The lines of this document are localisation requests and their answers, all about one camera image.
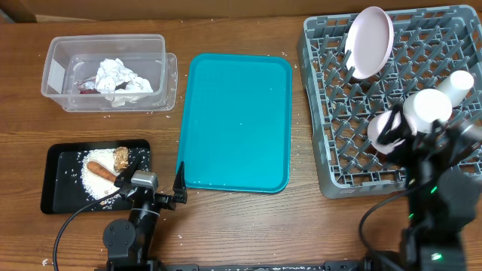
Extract brown food lump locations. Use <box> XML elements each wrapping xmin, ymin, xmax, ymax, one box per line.
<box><xmin>113</xmin><ymin>147</ymin><xmax>129</xmax><ymax>172</ymax></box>

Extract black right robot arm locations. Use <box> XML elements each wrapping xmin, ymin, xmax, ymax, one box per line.
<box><xmin>370</xmin><ymin>104</ymin><xmax>481</xmax><ymax>270</ymax></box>

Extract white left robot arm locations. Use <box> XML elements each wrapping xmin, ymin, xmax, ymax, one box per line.
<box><xmin>102</xmin><ymin>159</ymin><xmax>188</xmax><ymax>270</ymax></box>

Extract white rice pile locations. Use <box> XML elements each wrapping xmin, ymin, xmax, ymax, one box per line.
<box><xmin>80</xmin><ymin>148</ymin><xmax>150</xmax><ymax>206</ymax></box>

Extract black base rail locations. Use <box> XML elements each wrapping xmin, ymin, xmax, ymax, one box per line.
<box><xmin>162</xmin><ymin>259</ymin><xmax>374</xmax><ymax>271</ymax></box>

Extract teal plastic tray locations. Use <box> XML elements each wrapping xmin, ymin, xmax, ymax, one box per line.
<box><xmin>177</xmin><ymin>53</ymin><xmax>292</xmax><ymax>193</ymax></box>

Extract black cable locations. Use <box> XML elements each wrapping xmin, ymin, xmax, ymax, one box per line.
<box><xmin>357</xmin><ymin>180</ymin><xmax>434</xmax><ymax>264</ymax></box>

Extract pink plate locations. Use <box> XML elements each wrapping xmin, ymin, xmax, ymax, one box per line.
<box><xmin>344</xmin><ymin>6</ymin><xmax>394</xmax><ymax>80</ymax></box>

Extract cream cup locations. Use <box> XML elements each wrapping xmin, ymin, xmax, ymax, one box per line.
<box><xmin>436</xmin><ymin>70</ymin><xmax>474</xmax><ymax>108</ymax></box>

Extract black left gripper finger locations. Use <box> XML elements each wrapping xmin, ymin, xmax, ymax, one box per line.
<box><xmin>172</xmin><ymin>162</ymin><xmax>187</xmax><ymax>194</ymax></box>
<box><xmin>114</xmin><ymin>157</ymin><xmax>140</xmax><ymax>187</ymax></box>

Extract pink bowl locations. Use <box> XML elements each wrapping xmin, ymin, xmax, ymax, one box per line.
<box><xmin>367</xmin><ymin>111</ymin><xmax>418</xmax><ymax>154</ymax></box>

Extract foil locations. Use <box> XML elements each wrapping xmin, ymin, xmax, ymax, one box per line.
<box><xmin>95</xmin><ymin>58</ymin><xmax>154</xmax><ymax>108</ymax></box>

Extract grey dish rack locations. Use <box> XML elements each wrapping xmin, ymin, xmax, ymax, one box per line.
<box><xmin>297</xmin><ymin>5</ymin><xmax>481</xmax><ymax>199</ymax></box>

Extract red snack wrapper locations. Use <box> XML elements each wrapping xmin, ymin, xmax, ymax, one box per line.
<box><xmin>75</xmin><ymin>76</ymin><xmax>98</xmax><ymax>94</ymax></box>

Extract carrot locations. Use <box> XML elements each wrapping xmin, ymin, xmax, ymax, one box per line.
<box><xmin>87</xmin><ymin>161</ymin><xmax>116</xmax><ymax>183</ymax></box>

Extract clear plastic bin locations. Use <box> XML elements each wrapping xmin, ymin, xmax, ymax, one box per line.
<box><xmin>41</xmin><ymin>34</ymin><xmax>178</xmax><ymax>112</ymax></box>

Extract black tray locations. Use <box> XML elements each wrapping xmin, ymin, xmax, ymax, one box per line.
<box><xmin>40</xmin><ymin>139</ymin><xmax>151</xmax><ymax>215</ymax></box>

